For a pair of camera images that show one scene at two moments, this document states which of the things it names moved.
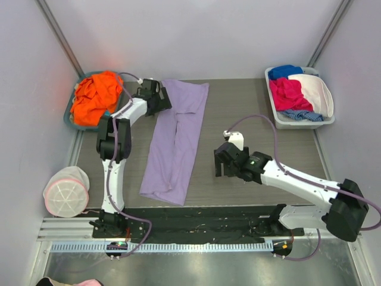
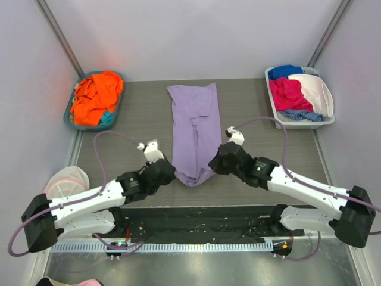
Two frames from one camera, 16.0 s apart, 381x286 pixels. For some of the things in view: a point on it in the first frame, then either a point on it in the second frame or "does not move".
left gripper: (161, 101) to (166, 171)
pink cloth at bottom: (89, 282) does not move
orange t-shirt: (94, 96) does not move
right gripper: (224, 158) does not move
